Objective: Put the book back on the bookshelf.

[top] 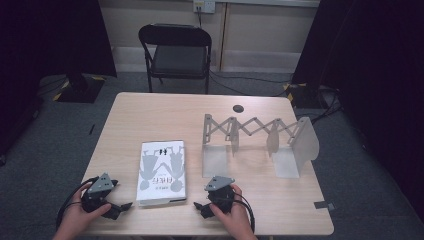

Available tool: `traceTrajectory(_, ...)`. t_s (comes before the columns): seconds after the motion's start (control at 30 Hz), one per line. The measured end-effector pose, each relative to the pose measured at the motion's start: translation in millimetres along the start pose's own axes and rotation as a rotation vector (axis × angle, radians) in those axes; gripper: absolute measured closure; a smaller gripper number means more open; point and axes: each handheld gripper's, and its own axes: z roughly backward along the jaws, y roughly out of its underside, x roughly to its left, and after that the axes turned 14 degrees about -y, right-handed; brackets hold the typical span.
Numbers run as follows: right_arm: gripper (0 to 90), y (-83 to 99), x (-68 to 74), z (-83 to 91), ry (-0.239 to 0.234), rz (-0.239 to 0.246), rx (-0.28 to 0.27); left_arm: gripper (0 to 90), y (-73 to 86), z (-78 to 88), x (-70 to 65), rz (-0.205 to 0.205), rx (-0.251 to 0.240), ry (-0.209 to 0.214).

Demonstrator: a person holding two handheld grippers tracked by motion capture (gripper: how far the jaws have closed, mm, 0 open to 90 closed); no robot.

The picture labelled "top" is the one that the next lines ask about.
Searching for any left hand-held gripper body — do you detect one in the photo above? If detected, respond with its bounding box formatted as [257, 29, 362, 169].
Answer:
[81, 172, 114, 214]

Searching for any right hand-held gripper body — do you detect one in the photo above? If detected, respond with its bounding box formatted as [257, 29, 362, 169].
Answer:
[203, 175, 236, 214]

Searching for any white book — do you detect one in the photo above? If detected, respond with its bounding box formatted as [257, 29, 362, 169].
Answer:
[135, 139, 188, 208]

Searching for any white expandable metal book rack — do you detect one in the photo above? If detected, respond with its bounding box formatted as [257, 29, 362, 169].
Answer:
[201, 113, 321, 180]

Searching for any person's right hand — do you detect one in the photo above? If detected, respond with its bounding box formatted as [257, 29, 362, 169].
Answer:
[208, 184, 258, 240]

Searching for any person's left hand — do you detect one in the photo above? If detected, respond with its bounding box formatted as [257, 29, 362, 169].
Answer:
[52, 181, 113, 240]

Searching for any black stand base yellow tape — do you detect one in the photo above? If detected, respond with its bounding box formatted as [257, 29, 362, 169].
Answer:
[52, 73, 107, 104]
[282, 82, 334, 110]

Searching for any grey tape strip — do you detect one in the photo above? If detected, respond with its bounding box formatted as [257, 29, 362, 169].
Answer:
[313, 200, 336, 212]

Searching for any black folding chair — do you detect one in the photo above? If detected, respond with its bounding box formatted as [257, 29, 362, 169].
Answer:
[138, 23, 213, 95]

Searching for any black curtain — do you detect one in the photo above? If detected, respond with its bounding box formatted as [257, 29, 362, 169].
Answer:
[0, 0, 118, 101]
[292, 0, 424, 221]

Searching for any black floor cable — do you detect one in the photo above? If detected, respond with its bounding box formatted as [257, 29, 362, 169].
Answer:
[208, 69, 295, 98]

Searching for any bundle of black floor cables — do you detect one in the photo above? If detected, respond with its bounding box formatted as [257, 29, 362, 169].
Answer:
[309, 85, 345, 126]

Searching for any black plugged power cable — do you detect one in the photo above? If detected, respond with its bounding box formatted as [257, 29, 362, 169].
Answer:
[195, 5, 204, 29]

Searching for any white wall socket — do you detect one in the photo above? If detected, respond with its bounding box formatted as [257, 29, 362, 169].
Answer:
[193, 0, 217, 15]

